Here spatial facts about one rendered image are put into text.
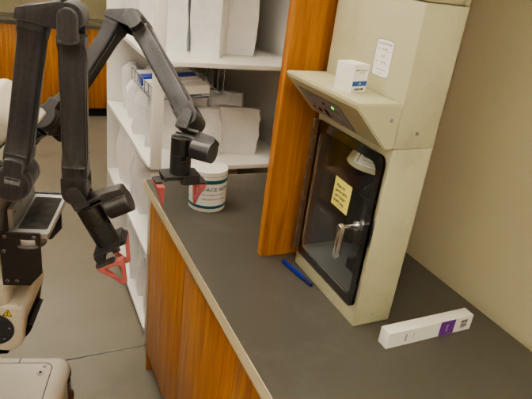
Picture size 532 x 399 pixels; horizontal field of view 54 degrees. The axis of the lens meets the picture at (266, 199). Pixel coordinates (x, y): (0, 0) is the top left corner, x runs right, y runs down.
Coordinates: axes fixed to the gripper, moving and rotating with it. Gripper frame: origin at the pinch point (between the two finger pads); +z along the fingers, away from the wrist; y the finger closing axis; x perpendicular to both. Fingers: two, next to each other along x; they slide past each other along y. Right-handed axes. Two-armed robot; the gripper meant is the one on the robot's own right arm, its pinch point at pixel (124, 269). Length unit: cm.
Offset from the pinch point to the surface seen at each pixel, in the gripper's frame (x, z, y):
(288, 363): -31.3, 22.3, -28.2
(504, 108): -107, 1, 7
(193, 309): -5.5, 31.7, 18.5
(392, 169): -68, -6, -15
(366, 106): -66, -24, -18
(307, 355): -36, 25, -26
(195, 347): -1.3, 42.3, 14.6
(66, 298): 82, 70, 127
